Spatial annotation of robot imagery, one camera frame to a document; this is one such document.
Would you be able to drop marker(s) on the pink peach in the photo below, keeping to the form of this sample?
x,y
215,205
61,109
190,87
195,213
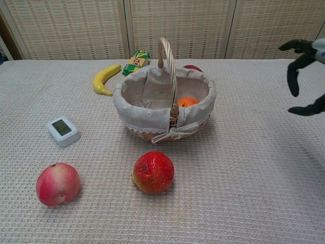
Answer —
x,y
57,184

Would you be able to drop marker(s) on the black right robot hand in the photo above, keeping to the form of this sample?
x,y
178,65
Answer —
x,y
303,59

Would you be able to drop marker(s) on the yellow banana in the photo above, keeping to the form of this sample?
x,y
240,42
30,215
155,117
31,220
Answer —
x,y
101,78

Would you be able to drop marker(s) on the woven folding screen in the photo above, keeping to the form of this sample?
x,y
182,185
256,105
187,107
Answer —
x,y
177,25

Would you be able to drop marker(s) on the green snack package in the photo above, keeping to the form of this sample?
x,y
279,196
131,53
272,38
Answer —
x,y
135,63

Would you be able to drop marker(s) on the glossy red pomegranate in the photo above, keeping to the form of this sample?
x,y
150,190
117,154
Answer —
x,y
153,172

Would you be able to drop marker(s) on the beige woven tablecloth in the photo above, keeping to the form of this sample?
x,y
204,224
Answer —
x,y
228,190

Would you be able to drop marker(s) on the wicker basket with cloth liner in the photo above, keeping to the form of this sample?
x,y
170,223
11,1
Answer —
x,y
142,111

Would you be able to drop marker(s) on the orange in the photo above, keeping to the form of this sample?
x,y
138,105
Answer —
x,y
187,102

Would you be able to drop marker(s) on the red apple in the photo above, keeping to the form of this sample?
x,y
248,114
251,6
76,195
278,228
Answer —
x,y
191,67

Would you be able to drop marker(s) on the white digital thermometer clock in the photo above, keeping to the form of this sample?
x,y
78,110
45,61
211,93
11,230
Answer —
x,y
63,130

